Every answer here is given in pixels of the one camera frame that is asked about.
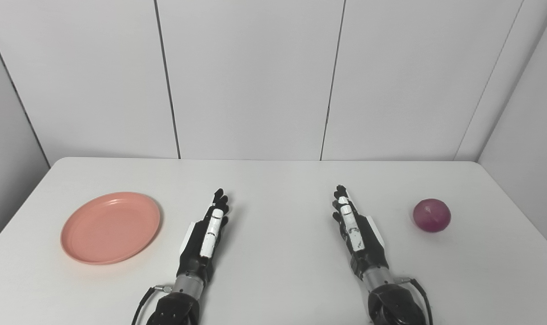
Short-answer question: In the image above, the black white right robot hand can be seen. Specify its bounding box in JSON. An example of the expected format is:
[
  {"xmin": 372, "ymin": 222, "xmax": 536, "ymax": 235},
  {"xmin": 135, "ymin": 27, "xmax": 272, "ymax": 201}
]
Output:
[{"xmin": 332, "ymin": 185, "xmax": 389, "ymax": 281}]

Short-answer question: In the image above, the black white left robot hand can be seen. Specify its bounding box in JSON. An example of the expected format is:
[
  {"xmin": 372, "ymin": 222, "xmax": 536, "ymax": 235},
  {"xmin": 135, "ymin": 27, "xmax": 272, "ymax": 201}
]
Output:
[{"xmin": 176, "ymin": 188, "xmax": 232, "ymax": 283}]

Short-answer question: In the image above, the red onion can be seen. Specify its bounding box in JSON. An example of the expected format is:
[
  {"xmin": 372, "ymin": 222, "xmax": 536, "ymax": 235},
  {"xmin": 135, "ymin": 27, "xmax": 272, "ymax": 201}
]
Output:
[{"xmin": 413, "ymin": 198, "xmax": 452, "ymax": 233}]

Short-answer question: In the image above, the pink plastic plate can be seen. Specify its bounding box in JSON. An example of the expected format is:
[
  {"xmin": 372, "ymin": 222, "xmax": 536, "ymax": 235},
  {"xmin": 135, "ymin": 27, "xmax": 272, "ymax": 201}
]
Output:
[{"xmin": 60, "ymin": 192, "xmax": 162, "ymax": 265}]

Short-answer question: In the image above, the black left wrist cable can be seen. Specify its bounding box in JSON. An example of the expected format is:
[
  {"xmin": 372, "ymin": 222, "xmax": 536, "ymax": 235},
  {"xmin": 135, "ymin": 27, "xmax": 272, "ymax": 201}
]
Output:
[{"xmin": 131, "ymin": 285, "xmax": 173, "ymax": 325}]

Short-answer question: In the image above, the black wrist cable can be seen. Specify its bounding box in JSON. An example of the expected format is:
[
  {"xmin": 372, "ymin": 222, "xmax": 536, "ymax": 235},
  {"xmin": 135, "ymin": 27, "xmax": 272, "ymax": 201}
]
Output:
[
  {"xmin": 395, "ymin": 277, "xmax": 435, "ymax": 325},
  {"xmin": 131, "ymin": 285, "xmax": 173, "ymax": 325}
]

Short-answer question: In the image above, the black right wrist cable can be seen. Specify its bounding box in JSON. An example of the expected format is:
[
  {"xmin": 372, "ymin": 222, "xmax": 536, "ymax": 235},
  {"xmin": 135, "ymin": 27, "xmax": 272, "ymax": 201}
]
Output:
[{"xmin": 395, "ymin": 277, "xmax": 435, "ymax": 325}]

